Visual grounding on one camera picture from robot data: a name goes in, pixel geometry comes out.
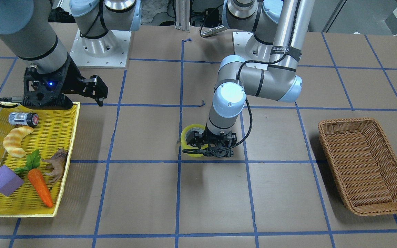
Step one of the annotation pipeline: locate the purple foam block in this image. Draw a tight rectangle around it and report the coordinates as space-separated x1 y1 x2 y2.
0 165 24 197

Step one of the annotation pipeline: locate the orange toy carrot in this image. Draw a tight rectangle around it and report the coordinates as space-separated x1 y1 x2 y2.
14 149 53 208

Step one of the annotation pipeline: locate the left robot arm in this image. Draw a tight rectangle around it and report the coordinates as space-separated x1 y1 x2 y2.
180 0 315 157

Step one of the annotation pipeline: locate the aluminium frame post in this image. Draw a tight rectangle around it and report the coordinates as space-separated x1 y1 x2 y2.
175 0 191 32

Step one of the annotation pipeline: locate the brown wicker basket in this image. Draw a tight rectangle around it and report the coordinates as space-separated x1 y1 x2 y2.
318 117 397 216

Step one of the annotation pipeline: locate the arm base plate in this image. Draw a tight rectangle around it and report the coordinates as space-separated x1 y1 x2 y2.
70 30 133 69
233 31 272 62

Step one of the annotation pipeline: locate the yellow tape roll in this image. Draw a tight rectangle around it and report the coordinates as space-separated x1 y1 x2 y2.
181 124 208 157

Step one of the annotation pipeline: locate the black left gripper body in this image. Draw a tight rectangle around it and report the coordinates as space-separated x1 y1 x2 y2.
197 130 237 154

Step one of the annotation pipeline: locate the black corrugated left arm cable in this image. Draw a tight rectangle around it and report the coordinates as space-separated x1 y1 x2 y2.
182 0 302 154

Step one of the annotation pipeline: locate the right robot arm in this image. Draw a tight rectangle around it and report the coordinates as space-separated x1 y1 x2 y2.
0 0 142 110

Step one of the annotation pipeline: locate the toy croissant bread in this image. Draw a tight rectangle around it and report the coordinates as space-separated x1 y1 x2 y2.
3 126 34 157

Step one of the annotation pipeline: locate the yellow plastic basket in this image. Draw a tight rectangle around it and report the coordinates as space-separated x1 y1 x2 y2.
0 102 81 218

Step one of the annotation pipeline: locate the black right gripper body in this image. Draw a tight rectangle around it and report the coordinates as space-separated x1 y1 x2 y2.
23 55 85 101

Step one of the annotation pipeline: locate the brown toy dinosaur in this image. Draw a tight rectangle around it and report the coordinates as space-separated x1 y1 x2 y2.
41 147 68 184

